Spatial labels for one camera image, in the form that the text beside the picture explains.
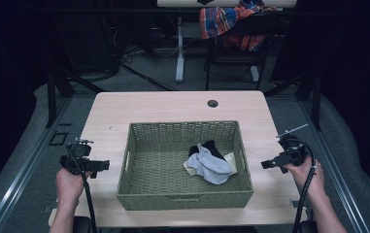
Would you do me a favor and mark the cream sock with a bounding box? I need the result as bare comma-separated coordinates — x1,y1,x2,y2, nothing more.
222,151,239,177

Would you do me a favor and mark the person's right hand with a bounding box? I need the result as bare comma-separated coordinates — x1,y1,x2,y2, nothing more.
284,156,326,199

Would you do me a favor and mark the black floor cable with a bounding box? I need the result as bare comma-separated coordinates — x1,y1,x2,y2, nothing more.
119,62,178,92

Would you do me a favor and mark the white desk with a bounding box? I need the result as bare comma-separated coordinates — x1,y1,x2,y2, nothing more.
156,0,299,83

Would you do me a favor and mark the black metal stand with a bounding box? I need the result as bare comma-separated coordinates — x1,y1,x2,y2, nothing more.
263,69,323,132
45,69,107,128

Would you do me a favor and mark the metal floor rail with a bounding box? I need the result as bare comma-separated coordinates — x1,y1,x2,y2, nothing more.
302,100,370,233
0,96,74,233

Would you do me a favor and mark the person's left hand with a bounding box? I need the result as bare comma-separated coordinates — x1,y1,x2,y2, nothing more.
55,167,93,209

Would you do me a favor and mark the grey sock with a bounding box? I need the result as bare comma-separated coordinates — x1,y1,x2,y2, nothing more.
183,143,233,185

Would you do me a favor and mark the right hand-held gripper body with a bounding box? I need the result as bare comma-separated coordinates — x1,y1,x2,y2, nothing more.
275,123,314,169

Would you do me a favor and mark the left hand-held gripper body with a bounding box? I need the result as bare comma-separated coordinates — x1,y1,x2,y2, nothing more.
59,138,95,177

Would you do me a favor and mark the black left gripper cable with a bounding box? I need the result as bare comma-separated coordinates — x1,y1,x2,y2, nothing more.
66,147,99,233

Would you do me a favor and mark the green woven basket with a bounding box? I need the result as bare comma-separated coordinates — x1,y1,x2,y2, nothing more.
117,120,255,212

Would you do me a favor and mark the plaid cloth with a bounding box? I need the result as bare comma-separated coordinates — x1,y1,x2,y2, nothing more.
199,0,276,52

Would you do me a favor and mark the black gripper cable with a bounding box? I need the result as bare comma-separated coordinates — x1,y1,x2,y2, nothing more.
66,147,99,233
291,138,318,233

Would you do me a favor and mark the black sock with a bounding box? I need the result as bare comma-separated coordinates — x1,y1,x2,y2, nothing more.
187,139,227,161

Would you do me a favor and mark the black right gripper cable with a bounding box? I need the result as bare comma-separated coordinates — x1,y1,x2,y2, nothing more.
291,138,318,233

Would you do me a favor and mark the black chair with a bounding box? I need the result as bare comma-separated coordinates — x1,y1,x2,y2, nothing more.
204,14,274,92

